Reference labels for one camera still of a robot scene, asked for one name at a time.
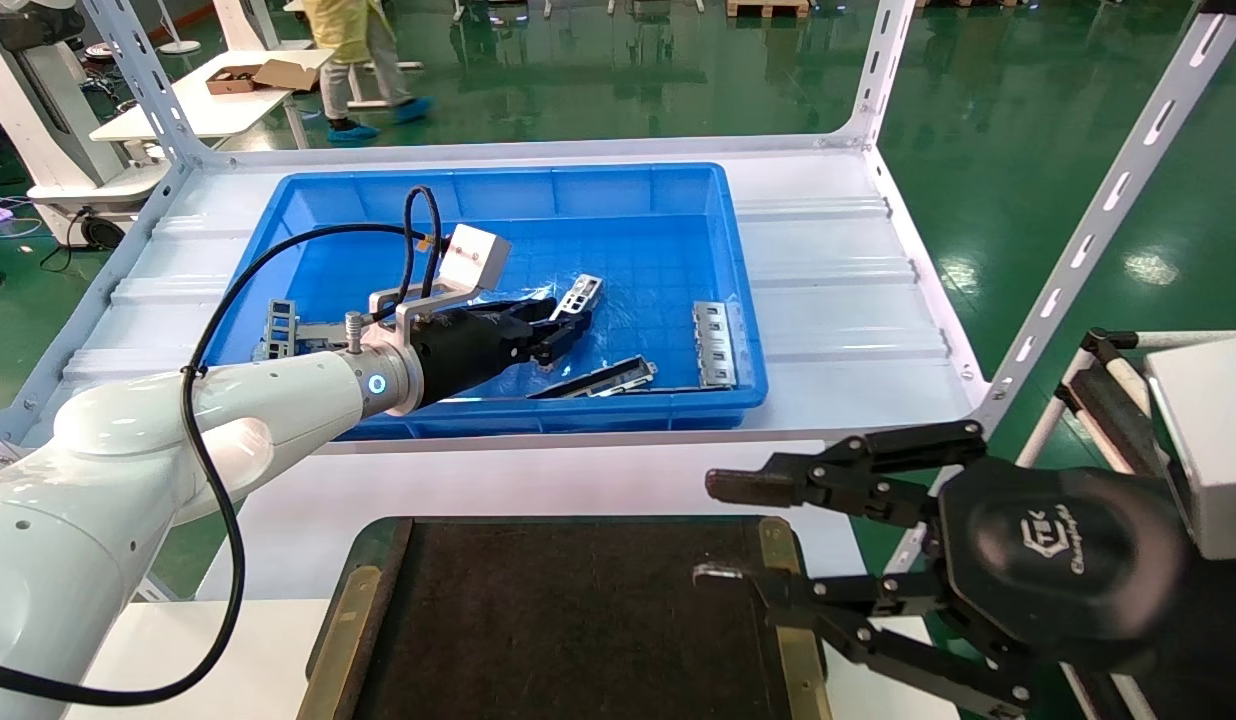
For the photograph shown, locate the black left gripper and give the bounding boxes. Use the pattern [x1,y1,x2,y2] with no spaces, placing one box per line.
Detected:
[410,296,595,406]

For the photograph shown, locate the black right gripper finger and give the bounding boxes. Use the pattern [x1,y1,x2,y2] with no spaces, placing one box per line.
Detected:
[705,420,987,526]

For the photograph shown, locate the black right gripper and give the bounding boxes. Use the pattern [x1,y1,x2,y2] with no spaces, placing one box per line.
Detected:
[693,458,1194,719]

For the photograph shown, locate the perforated silver metal bracket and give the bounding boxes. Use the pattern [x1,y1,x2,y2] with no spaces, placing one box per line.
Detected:
[550,273,606,323]

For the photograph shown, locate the black container tray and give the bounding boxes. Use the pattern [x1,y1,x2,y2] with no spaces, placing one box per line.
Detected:
[298,515,829,720]

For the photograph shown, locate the clear plastic film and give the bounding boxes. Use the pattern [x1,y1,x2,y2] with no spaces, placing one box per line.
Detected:
[473,283,581,306]

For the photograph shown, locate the blue plastic bin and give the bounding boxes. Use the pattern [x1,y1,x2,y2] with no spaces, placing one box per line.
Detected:
[200,163,769,443]

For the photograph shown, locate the white metal shelf rack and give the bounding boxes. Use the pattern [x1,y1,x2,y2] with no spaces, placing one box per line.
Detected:
[0,0,1236,601]

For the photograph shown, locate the pile of grey brackets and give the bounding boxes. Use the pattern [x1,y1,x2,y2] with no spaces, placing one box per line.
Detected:
[262,299,299,363]

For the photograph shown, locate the person in yellow coat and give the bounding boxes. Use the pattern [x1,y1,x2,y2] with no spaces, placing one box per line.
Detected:
[300,0,435,144]

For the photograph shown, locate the open cardboard box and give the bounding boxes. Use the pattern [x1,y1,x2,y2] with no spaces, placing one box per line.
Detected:
[206,60,319,96]

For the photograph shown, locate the white background table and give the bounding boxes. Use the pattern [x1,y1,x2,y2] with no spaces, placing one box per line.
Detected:
[90,48,336,166]

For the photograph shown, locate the white machine stand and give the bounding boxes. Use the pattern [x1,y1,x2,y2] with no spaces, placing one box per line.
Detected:
[0,0,171,251]

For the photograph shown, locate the dark long metal bracket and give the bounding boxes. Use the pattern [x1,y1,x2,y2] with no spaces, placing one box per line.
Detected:
[526,357,659,401]

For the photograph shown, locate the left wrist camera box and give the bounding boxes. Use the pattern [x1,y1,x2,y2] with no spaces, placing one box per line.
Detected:
[439,224,513,294]

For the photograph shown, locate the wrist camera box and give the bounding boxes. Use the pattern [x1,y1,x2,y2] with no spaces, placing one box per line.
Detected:
[1146,335,1236,563]
[439,224,513,294]

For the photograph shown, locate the silver camera mount bracket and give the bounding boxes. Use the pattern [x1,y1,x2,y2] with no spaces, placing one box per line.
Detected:
[366,280,479,349]

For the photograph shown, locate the silver slotted metal bracket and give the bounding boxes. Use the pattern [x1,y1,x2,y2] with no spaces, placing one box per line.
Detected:
[692,301,739,390]

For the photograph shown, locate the grey long metal bracket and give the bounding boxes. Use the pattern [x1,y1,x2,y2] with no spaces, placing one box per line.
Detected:
[296,321,374,353]

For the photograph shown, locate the white cart black handles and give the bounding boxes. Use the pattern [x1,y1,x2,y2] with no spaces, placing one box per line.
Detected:
[1053,328,1169,476]

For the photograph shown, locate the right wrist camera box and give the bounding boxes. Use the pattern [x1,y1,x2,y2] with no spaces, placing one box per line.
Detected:
[1146,335,1236,563]

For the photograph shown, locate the black camera cable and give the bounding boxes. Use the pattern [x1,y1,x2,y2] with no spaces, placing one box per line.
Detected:
[0,185,445,707]

